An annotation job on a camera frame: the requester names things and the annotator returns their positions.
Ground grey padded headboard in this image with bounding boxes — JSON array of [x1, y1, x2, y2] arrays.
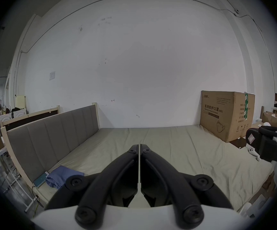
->
[[1, 104, 101, 189]]

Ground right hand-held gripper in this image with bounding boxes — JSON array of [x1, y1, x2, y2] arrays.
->
[[246, 102, 277, 163]]

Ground white washing machine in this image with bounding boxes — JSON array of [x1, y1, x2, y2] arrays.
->
[[12, 109, 28, 118], [0, 113, 13, 127]]

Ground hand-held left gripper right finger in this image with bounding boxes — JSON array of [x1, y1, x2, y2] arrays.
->
[[140, 144, 234, 230]]

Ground wooden bed frame headboard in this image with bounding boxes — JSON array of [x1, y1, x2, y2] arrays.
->
[[0, 106, 61, 132]]

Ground teal phone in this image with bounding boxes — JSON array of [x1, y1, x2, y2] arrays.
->
[[33, 173, 48, 188]]

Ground white hand controller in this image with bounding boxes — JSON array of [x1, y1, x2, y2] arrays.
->
[[246, 144, 261, 161]]

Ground blue folded garment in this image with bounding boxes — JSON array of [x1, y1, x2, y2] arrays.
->
[[45, 165, 85, 190]]

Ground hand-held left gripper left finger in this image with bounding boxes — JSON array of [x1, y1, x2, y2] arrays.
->
[[45, 144, 140, 230]]

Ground bed with beige sheet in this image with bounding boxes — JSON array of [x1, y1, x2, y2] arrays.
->
[[32, 124, 276, 213]]

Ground open cardboard carton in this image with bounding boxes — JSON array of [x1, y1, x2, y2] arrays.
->
[[260, 106, 277, 129]]

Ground large printed cardboard carton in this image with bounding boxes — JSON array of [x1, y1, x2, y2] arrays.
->
[[200, 91, 256, 143]]

